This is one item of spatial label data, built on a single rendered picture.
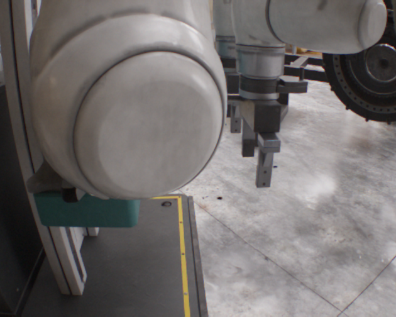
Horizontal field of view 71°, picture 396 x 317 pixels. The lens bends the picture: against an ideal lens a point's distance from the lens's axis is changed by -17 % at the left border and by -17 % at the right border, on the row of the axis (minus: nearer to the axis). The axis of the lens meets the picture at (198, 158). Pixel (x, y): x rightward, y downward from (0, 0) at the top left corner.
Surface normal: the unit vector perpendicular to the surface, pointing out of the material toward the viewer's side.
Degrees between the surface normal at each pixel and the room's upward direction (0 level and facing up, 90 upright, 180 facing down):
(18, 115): 90
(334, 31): 119
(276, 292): 0
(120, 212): 90
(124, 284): 0
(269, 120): 90
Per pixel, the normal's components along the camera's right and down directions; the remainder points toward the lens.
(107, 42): -0.05, -0.26
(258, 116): 0.07, 0.41
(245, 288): 0.00, -0.91
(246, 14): -0.84, 0.26
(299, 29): -0.79, 0.58
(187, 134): 0.45, 0.46
